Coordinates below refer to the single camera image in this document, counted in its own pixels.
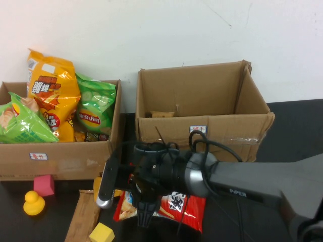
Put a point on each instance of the cardboard box with chips label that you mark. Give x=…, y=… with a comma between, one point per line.
x=63, y=161

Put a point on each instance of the brown biscuit packet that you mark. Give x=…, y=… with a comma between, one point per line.
x=83, y=216

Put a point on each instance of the yellow foam cube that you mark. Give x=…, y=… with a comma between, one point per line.
x=101, y=234

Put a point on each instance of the dark small snack packet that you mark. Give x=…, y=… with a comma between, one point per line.
x=97, y=137

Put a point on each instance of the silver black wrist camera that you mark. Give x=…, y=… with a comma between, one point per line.
x=108, y=176

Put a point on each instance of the cardboard box with biscuit label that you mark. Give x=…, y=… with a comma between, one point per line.
x=191, y=90

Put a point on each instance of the orange chip bag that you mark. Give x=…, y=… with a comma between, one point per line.
x=53, y=83

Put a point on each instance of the light green chip bag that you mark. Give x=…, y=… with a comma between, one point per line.
x=25, y=126

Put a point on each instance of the tan biscuit packet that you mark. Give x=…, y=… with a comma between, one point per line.
x=162, y=114

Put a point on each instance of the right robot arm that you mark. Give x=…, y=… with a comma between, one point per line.
x=265, y=181

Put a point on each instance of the yellow rubber duck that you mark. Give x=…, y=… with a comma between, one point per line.
x=34, y=204

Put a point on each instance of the red and blue snack bag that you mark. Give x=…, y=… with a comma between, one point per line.
x=176, y=206

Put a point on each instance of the pink foam cube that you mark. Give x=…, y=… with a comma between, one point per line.
x=44, y=185

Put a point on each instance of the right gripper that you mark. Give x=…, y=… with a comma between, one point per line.
x=161, y=169

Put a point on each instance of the green Lay's cucumber chip bag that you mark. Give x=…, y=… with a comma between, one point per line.
x=97, y=100

